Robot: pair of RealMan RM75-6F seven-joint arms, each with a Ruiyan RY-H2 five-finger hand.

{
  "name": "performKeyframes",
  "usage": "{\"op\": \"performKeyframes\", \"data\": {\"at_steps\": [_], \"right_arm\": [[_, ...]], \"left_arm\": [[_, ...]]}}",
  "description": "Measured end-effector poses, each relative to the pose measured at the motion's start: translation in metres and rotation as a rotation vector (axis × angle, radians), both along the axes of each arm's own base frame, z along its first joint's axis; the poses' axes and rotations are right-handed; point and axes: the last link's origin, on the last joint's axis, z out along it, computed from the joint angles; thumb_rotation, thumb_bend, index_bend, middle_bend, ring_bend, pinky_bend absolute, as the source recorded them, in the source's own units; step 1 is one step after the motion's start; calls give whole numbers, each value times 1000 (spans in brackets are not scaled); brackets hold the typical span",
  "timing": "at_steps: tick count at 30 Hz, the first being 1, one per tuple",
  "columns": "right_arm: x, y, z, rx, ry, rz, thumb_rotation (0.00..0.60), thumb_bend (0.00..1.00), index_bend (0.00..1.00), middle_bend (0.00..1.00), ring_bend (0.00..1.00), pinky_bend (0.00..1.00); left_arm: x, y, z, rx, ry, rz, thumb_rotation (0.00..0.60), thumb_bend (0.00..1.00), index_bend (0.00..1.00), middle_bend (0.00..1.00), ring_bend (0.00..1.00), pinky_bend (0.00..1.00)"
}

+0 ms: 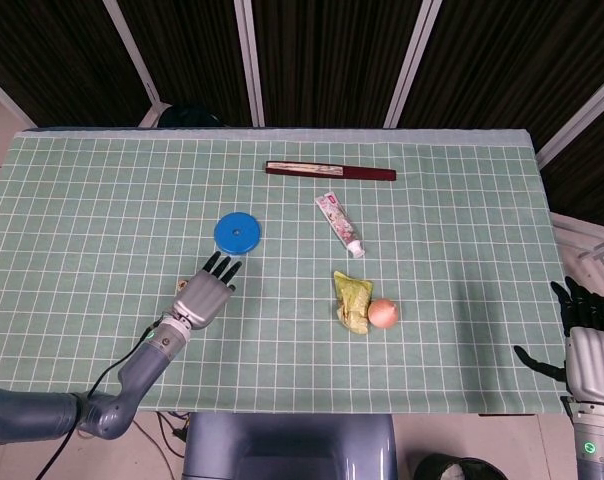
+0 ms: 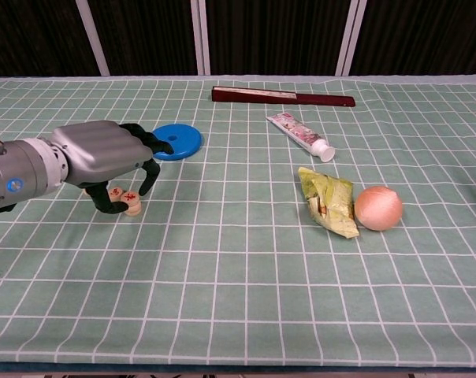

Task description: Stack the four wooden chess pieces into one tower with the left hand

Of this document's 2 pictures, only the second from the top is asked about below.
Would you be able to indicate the green snack packet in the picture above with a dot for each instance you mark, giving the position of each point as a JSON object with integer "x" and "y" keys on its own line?
{"x": 332, "y": 204}

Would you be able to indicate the dark red folded fan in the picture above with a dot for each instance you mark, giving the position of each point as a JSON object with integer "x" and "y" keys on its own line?
{"x": 301, "y": 99}

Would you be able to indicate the blue round plastic disc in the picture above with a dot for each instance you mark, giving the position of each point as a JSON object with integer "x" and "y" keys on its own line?
{"x": 187, "y": 146}

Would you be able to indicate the floral toothpaste tube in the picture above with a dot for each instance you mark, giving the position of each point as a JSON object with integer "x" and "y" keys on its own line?
{"x": 297, "y": 132}

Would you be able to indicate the white aluminium partition post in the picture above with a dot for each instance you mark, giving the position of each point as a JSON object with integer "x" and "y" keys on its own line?
{"x": 351, "y": 35}
{"x": 93, "y": 35}
{"x": 200, "y": 35}

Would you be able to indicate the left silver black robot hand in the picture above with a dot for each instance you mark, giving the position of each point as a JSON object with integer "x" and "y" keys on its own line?
{"x": 100, "y": 149}

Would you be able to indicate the green grid tablecloth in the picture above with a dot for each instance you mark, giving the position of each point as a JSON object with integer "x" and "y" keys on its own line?
{"x": 238, "y": 275}

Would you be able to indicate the peach coloured onion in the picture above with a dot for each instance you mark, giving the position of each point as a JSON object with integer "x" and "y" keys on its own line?
{"x": 378, "y": 208}

